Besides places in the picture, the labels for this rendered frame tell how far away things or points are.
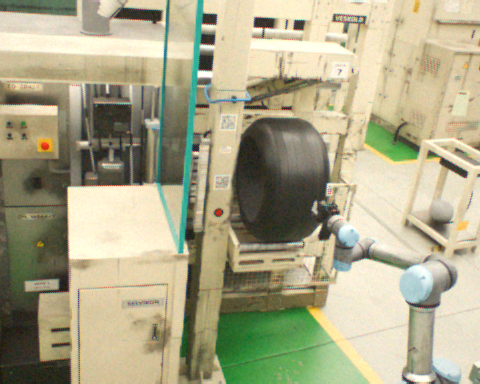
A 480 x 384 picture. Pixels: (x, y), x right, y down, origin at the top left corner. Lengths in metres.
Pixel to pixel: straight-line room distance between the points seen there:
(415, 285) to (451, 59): 5.09
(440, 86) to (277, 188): 4.64
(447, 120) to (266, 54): 4.60
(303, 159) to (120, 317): 1.06
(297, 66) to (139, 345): 1.50
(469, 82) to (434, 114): 0.53
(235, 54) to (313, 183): 0.66
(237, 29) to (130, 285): 1.12
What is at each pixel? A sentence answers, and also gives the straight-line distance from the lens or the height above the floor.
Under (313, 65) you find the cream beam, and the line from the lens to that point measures 2.95.
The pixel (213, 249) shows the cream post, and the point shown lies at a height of 0.86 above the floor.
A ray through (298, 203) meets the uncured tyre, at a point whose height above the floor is 1.21.
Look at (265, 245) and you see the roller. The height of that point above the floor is 0.91.
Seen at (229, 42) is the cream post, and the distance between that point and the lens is 2.51.
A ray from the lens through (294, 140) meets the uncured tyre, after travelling 2.67.
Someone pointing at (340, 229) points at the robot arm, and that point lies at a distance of 2.29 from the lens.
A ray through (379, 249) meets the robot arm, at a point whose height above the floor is 1.23.
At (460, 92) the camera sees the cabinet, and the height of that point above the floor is 0.78.
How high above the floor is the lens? 2.35
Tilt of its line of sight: 25 degrees down
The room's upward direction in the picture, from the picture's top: 7 degrees clockwise
